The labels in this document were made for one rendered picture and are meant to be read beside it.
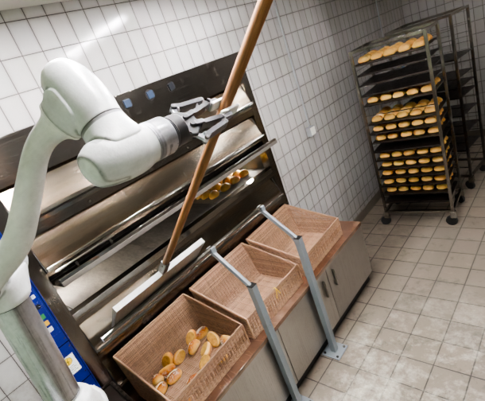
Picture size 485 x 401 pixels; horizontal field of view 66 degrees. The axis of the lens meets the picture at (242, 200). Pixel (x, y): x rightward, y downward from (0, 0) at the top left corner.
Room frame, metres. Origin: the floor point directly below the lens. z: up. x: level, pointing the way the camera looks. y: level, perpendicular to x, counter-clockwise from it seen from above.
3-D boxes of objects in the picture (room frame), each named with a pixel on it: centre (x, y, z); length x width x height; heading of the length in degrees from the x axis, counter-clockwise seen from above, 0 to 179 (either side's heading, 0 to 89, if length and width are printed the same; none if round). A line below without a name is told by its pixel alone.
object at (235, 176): (3.03, 0.22, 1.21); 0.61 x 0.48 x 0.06; 42
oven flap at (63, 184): (2.31, 0.36, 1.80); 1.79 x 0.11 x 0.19; 132
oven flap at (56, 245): (2.31, 0.36, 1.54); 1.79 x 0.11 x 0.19; 132
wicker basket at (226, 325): (1.73, 0.61, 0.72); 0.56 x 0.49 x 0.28; 133
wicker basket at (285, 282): (2.13, 0.17, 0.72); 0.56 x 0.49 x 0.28; 131
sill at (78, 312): (2.33, 0.38, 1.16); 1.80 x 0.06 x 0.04; 132
